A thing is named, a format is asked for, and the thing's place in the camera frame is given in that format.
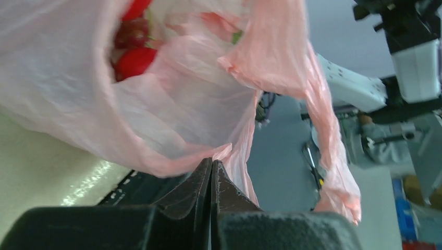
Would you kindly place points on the red round fruit in bag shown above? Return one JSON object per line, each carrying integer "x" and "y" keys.
{"x": 135, "y": 9}

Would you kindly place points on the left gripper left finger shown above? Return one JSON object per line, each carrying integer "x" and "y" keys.
{"x": 179, "y": 220}

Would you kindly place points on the shiny red fake apple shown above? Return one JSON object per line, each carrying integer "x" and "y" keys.
{"x": 134, "y": 62}

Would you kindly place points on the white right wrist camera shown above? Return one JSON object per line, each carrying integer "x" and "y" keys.
{"x": 417, "y": 71}

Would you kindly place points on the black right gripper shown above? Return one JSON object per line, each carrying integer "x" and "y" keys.
{"x": 406, "y": 24}

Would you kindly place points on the pink plastic bag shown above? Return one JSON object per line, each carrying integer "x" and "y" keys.
{"x": 196, "y": 100}

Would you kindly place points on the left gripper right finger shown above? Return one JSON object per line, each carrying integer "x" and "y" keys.
{"x": 237, "y": 223}

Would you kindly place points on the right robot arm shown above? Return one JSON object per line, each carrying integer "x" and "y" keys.
{"x": 369, "y": 94}

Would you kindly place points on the red fake grape bunch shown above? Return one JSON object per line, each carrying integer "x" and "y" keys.
{"x": 132, "y": 33}

